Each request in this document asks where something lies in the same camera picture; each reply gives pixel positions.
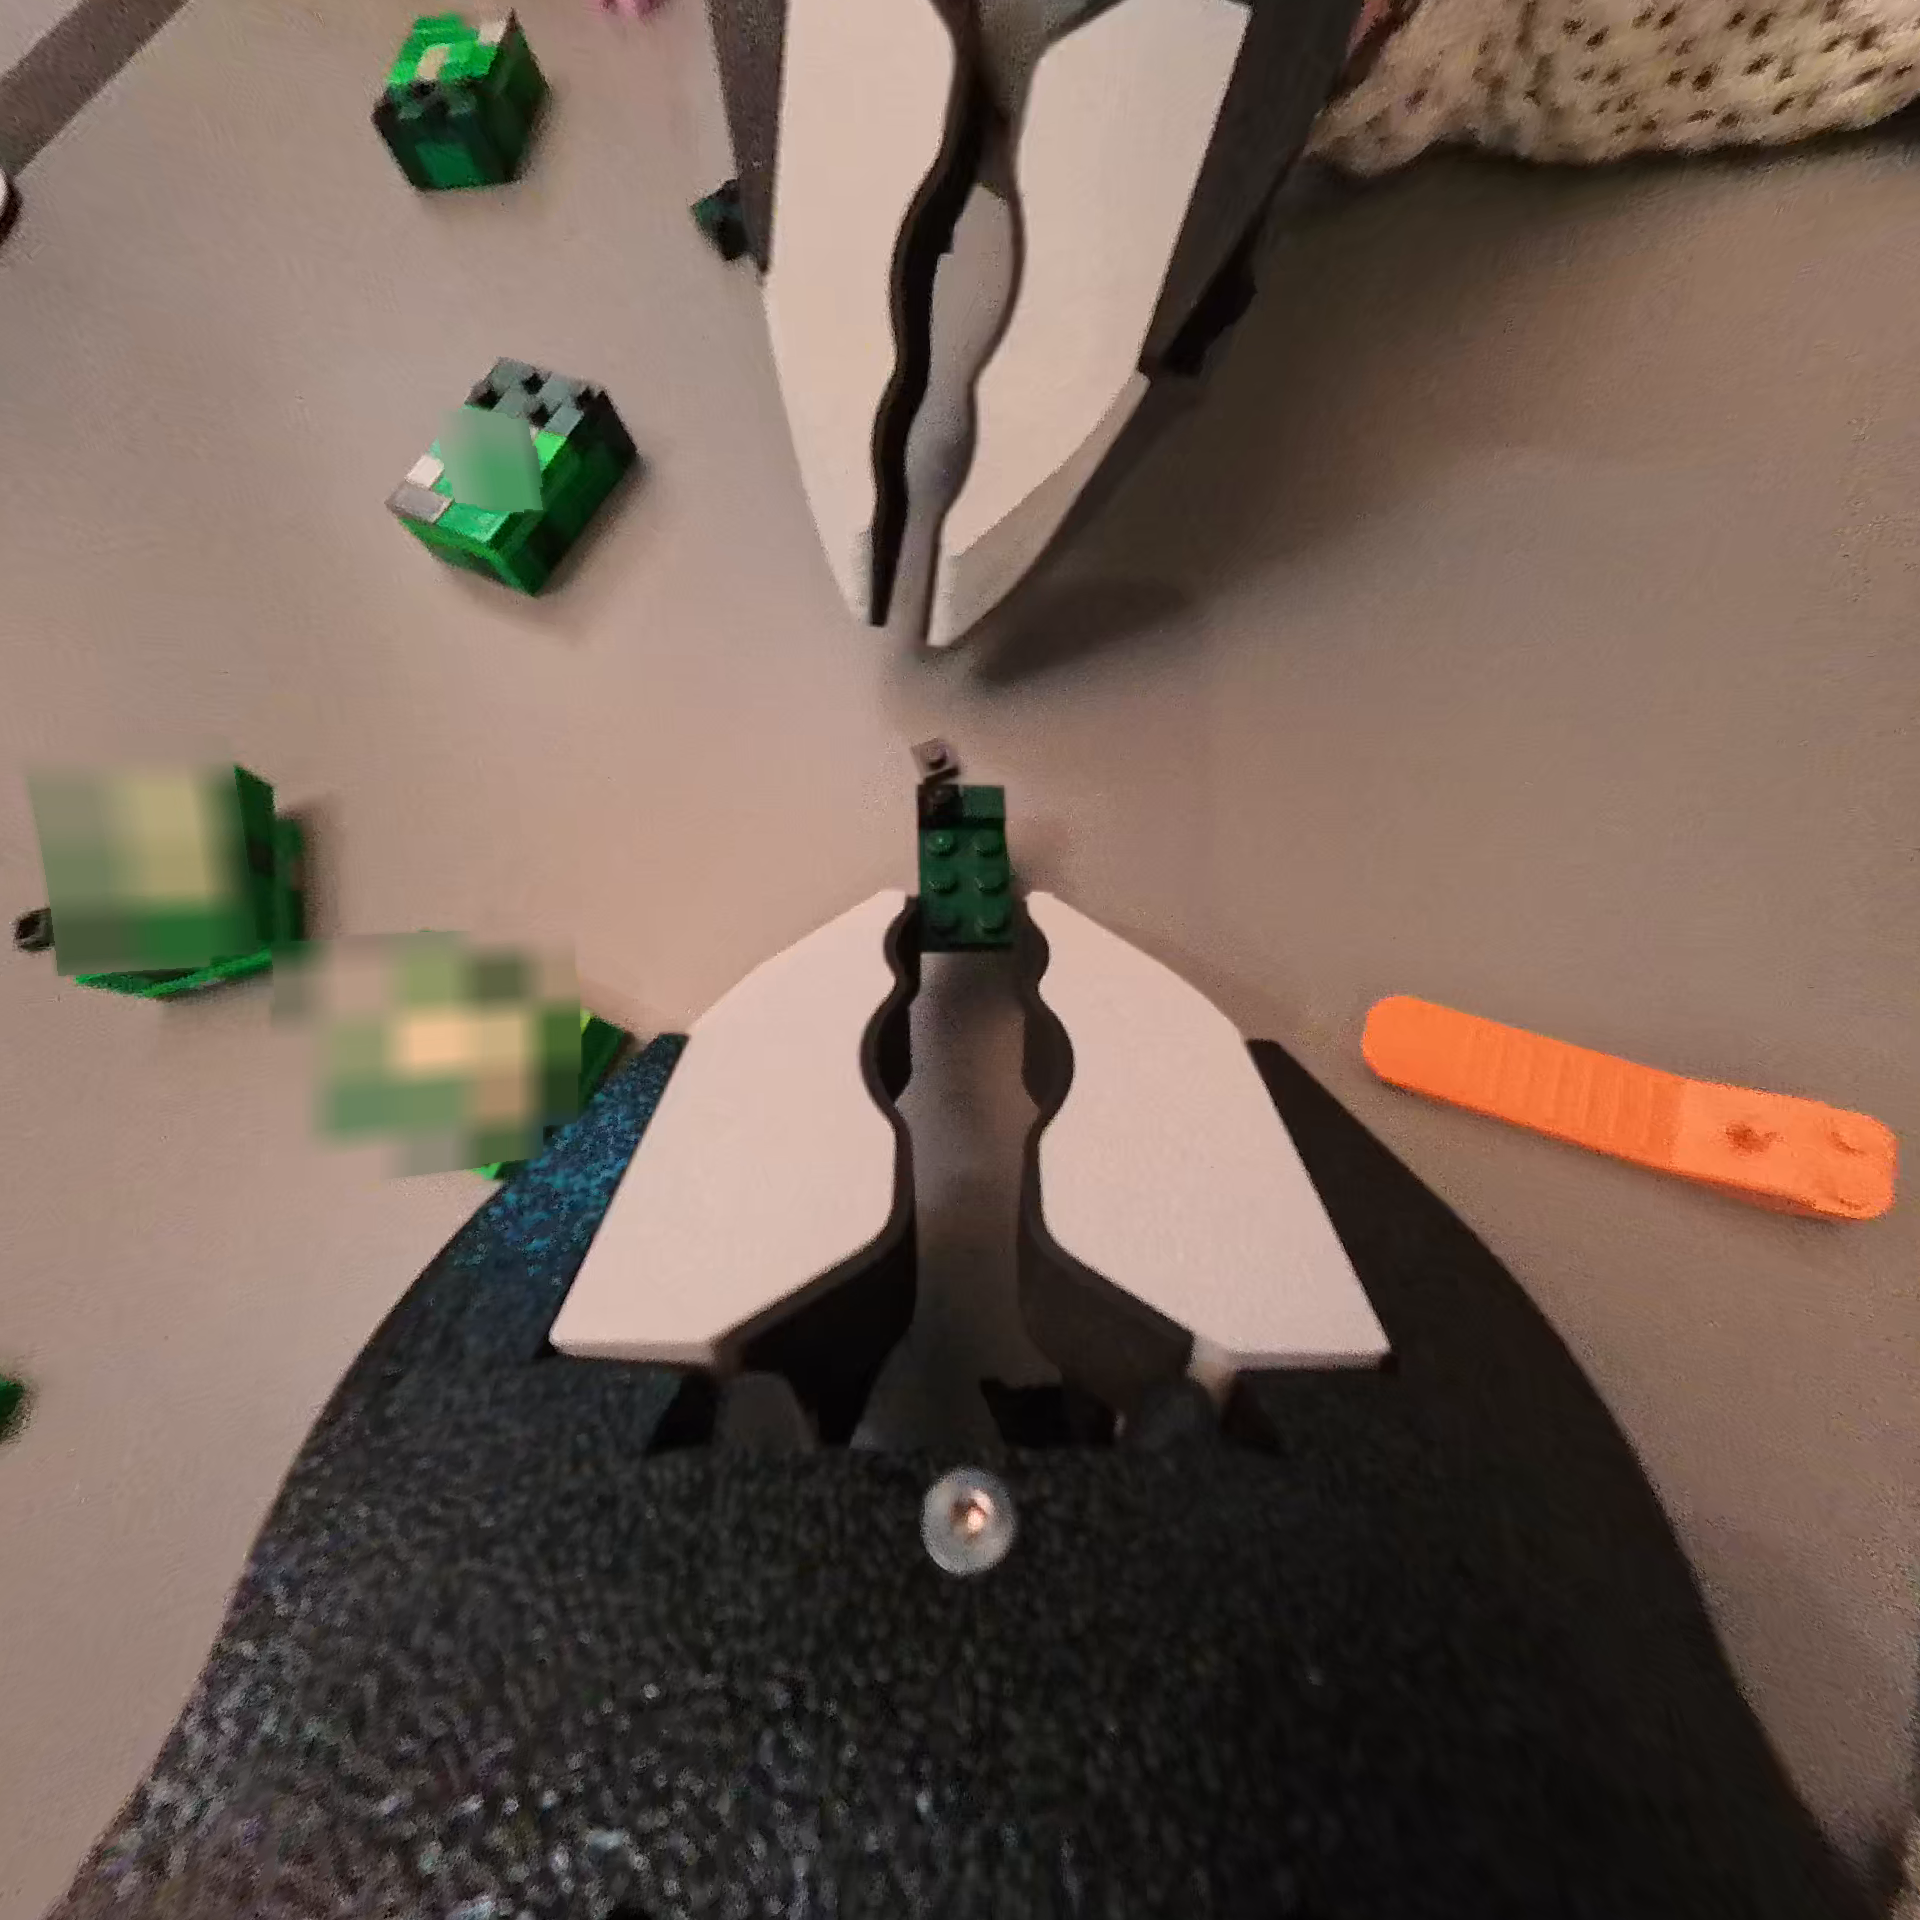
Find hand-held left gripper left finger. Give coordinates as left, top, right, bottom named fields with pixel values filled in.
left=548, top=892, right=921, bottom=1446

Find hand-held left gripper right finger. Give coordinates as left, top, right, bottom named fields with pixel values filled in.
left=1020, top=892, right=1393, bottom=1446

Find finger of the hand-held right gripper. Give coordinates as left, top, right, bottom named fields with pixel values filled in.
left=761, top=0, right=981, bottom=633
left=924, top=0, right=1257, bottom=651

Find dark green lego assembly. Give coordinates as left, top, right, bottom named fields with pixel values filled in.
left=917, top=780, right=1022, bottom=955

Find person's right forearm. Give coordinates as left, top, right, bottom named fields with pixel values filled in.
left=1302, top=0, right=1920, bottom=170

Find green lego face block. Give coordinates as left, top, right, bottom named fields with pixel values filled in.
left=29, top=762, right=314, bottom=1002
left=277, top=930, right=635, bottom=1184

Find green lego block dark studs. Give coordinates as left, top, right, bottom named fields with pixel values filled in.
left=384, top=356, right=640, bottom=602

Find dark green lego cube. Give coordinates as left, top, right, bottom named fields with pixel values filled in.
left=370, top=12, right=552, bottom=194

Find orange brick separator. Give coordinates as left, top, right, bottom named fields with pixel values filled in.
left=1360, top=993, right=1902, bottom=1226

